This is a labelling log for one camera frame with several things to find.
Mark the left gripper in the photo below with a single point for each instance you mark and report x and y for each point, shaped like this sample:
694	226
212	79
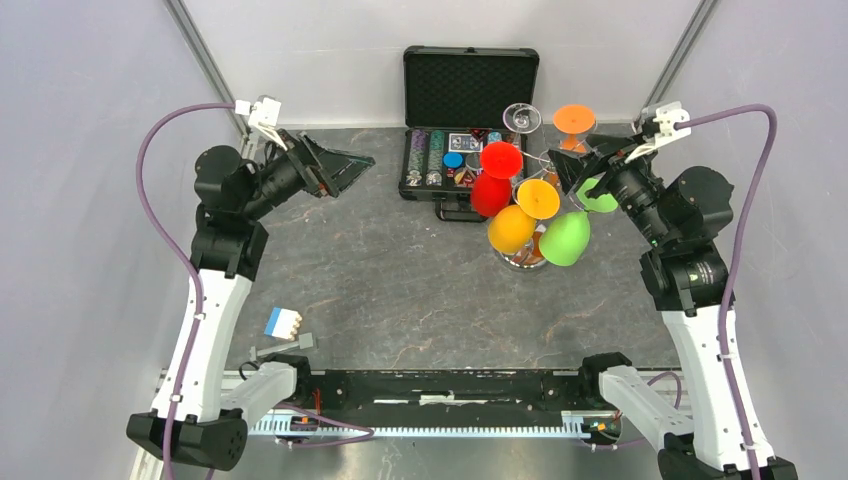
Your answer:
324	171

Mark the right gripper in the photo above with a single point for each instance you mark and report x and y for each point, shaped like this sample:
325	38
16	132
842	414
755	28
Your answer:
609	153

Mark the clear wine glass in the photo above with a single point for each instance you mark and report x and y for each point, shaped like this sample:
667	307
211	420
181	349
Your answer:
521	121

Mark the red wine glass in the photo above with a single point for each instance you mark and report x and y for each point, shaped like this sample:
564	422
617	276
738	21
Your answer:
492	190

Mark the yellow wine glass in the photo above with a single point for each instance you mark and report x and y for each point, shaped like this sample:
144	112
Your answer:
514	226

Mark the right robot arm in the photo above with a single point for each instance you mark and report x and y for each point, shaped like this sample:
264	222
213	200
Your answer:
689	283

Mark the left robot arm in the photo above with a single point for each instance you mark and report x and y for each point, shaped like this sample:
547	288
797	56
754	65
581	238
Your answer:
192	421

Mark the orange wine glass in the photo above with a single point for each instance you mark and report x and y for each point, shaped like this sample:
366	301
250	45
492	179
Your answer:
575	122

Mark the chrome wine glass rack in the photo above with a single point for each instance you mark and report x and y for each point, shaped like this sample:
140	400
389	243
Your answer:
536	165

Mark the green wine glass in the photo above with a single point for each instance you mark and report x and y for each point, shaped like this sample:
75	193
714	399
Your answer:
568	236

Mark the blue poker chip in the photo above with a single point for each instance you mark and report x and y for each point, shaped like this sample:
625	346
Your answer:
453	160

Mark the playing card deck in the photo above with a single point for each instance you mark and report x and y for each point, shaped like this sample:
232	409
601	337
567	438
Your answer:
464	143

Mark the black poker chip case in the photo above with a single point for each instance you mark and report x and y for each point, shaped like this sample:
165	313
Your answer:
457	91

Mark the blue white toy block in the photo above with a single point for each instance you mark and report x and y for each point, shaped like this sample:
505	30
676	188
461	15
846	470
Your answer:
283	324

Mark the grey toy block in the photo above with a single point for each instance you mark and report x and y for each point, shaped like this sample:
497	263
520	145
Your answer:
302	342

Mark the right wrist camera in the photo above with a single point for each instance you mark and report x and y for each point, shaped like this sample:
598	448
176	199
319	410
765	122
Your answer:
657	126

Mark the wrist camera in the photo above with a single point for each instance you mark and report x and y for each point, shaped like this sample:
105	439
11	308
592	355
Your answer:
657	126
262	117

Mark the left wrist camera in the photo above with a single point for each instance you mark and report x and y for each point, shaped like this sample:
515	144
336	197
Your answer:
262	117

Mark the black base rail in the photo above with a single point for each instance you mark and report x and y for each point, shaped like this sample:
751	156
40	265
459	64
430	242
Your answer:
459	400

